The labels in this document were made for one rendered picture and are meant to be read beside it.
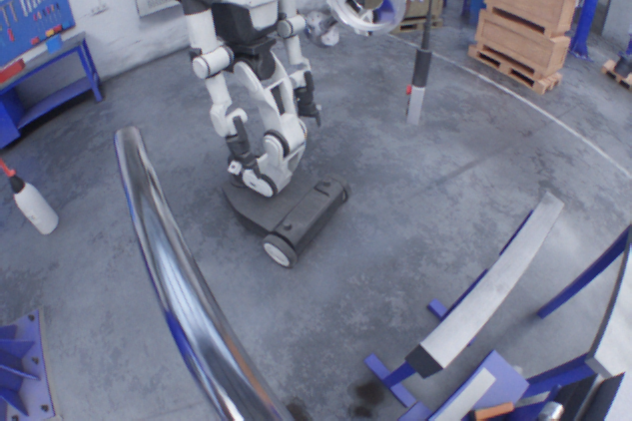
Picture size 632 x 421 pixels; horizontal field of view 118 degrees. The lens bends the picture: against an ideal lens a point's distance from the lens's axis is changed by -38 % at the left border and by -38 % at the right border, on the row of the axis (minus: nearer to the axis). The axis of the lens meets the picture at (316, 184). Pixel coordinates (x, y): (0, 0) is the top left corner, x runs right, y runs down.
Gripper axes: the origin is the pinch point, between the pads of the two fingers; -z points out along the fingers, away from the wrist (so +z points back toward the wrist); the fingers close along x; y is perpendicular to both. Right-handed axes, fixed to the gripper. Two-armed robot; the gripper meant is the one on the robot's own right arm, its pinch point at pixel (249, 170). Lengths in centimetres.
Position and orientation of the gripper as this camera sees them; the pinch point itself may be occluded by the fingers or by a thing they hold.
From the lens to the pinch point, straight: 130.7
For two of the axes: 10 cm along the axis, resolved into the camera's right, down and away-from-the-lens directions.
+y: 5.8, -6.0, 5.5
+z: -2.0, -7.6, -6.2
